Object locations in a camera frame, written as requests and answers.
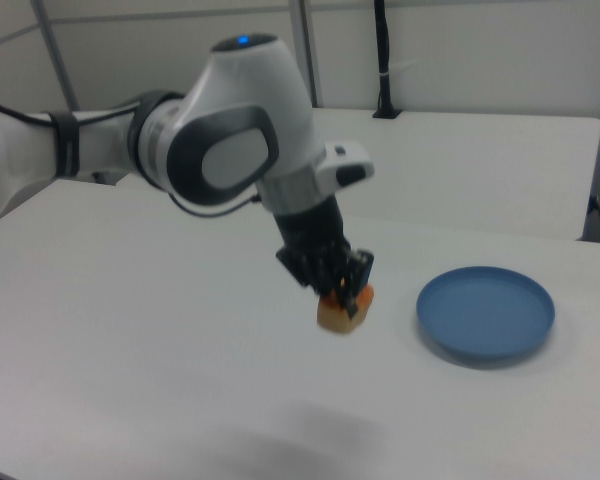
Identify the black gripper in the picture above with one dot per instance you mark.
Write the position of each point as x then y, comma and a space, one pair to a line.
310, 227

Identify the orange glazed bread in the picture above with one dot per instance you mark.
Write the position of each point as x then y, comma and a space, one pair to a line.
337, 317

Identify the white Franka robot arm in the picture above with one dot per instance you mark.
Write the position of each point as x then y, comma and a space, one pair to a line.
230, 135

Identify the blue round plate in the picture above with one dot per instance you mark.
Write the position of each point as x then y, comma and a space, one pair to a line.
485, 315

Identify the white side table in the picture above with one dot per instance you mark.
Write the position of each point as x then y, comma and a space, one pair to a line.
455, 165

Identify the black camera stand pole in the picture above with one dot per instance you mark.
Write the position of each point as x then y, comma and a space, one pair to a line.
382, 55

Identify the grey metal partition post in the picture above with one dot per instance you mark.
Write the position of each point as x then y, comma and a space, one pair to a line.
307, 50
55, 55

